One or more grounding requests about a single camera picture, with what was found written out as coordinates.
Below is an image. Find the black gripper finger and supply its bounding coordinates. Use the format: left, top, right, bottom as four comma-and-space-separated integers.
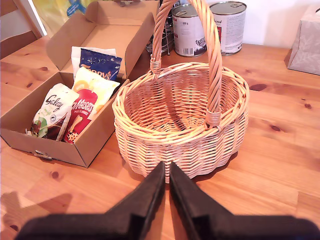
104, 161, 166, 240
169, 161, 233, 240

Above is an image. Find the red yellow Maltesers bag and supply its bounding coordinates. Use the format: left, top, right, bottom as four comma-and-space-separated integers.
61, 66, 121, 145

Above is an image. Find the white Galaxy egg bag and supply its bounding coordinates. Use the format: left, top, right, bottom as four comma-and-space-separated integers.
29, 83, 80, 142

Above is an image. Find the blue Terry's orange bag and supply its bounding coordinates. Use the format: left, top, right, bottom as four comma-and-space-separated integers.
79, 48, 123, 82

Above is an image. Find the woven wicker basket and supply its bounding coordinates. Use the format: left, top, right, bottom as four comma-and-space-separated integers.
111, 0, 250, 185

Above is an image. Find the brown cardboard box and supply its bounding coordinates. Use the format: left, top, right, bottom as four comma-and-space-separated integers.
0, 0, 161, 168

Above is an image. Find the grey patterned tissue box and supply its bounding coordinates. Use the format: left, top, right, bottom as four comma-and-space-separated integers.
284, 3, 320, 76

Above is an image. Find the tin can white label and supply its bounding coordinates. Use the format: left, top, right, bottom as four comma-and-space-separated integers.
171, 3, 208, 58

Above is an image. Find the tin can red label mark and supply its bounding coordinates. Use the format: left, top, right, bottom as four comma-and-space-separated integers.
209, 1, 248, 56

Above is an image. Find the wooden chair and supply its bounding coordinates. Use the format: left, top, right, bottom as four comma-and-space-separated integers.
0, 0, 48, 61

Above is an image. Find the yellow kitchen towel pack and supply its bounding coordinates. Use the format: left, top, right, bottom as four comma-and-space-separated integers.
32, 0, 101, 38

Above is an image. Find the wire utensil holder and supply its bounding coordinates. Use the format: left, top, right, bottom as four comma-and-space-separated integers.
145, 7, 176, 56

